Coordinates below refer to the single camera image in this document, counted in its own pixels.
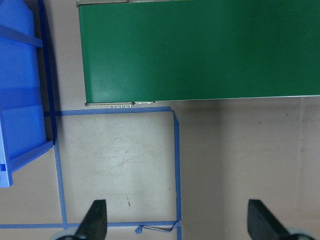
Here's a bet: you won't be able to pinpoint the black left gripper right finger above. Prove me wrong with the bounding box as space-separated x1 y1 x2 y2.
247 199 291 240

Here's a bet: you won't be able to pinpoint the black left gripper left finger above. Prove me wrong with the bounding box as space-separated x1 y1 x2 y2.
74 199 107 240

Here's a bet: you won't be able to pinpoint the blue left plastic bin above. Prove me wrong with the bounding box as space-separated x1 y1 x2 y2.
0 0 53 188

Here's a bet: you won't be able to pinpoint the green conveyor belt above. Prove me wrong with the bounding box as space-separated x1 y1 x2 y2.
77 0 320 104

